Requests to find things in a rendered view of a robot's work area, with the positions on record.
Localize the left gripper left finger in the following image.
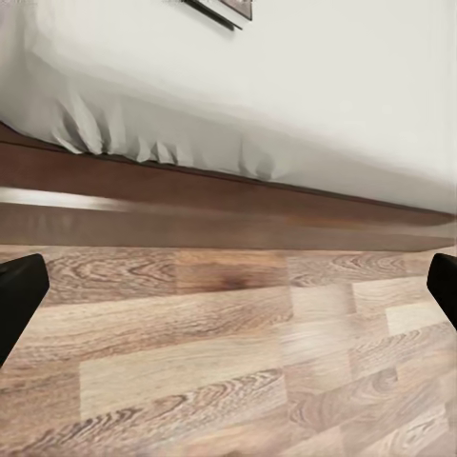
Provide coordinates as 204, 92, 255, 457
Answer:
0, 253, 50, 368

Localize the hardback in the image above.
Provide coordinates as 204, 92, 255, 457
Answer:
193, 0, 252, 30

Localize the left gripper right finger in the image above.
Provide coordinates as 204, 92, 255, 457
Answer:
427, 252, 457, 330

